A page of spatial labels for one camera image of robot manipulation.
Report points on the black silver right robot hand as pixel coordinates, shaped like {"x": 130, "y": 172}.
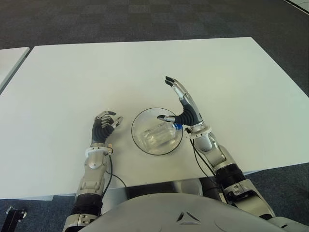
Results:
{"x": 190, "y": 116}

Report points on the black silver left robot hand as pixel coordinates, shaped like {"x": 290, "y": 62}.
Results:
{"x": 101, "y": 131}

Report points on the clear blue-capped water bottle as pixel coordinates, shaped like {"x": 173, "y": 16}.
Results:
{"x": 157, "y": 136}

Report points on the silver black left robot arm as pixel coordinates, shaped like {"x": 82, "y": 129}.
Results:
{"x": 93, "y": 174}

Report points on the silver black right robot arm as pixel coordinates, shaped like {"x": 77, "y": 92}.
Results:
{"x": 224, "y": 166}

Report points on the white black-rimmed plate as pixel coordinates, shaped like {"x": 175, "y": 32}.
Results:
{"x": 144, "y": 118}

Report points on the white robot waist part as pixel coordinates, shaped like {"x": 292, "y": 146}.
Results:
{"x": 188, "y": 186}

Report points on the grey robot torso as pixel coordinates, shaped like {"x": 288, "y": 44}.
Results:
{"x": 169, "y": 212}

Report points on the white neighbouring table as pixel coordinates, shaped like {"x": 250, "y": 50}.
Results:
{"x": 10, "y": 61}

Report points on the black wheeled stand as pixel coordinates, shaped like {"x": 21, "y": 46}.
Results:
{"x": 13, "y": 217}

